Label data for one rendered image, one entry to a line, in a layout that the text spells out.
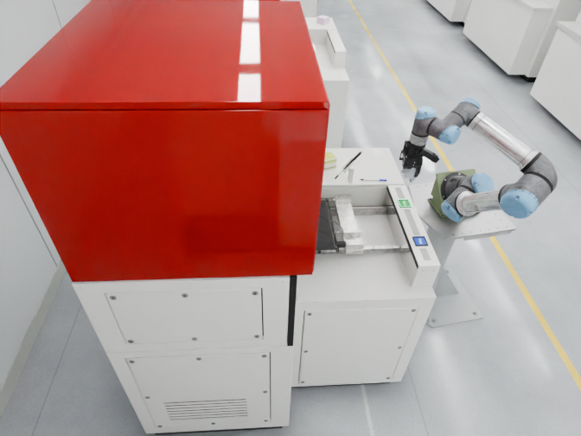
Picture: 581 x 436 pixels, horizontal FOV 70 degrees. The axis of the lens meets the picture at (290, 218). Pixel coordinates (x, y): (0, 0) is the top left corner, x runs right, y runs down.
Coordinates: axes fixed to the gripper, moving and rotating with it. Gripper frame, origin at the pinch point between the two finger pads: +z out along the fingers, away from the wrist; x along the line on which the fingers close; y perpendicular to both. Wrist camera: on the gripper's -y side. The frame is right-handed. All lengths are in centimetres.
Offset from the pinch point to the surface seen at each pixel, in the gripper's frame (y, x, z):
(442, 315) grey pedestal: -45, 0, 109
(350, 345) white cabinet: 29, 46, 63
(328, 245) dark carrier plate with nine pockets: 40.1, 20.9, 20.7
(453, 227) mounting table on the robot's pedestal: -27.0, 2.9, 28.7
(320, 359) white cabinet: 42, 46, 75
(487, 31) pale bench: -255, -452, 76
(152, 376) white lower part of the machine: 115, 66, 47
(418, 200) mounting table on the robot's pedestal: -15.2, -19.5, 28.6
